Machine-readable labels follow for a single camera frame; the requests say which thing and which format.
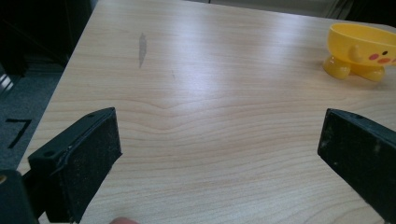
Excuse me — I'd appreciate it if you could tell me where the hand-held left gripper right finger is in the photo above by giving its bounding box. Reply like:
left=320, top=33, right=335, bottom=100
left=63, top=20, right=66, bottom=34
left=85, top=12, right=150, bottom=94
left=317, top=107, right=396, bottom=224

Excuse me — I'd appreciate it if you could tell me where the yellow chick-shaped bowl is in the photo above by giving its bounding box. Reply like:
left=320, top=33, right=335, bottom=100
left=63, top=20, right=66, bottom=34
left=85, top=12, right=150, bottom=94
left=322, top=22, right=396, bottom=83

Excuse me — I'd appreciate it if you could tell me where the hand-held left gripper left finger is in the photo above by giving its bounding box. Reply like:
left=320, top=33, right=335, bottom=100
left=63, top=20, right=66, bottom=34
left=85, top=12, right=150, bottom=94
left=27, top=106, right=123, bottom=224

